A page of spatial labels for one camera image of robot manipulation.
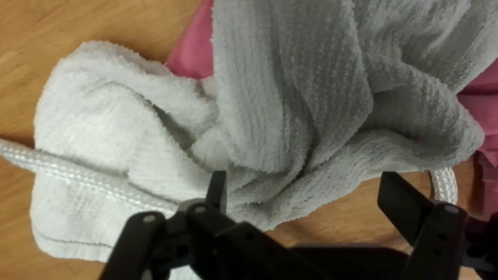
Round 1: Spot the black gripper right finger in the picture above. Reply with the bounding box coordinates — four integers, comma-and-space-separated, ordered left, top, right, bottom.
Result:
377, 169, 498, 280

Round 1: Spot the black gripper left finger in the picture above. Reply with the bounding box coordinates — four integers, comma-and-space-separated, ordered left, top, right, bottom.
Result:
99, 169, 334, 280

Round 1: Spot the cream white towel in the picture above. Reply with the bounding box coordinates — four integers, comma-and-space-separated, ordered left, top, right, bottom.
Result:
29, 0, 498, 263

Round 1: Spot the magenta pink cloth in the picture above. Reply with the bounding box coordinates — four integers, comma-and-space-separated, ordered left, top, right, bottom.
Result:
166, 0, 498, 222

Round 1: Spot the white rope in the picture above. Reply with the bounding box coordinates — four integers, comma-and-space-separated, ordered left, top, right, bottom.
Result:
0, 137, 461, 214

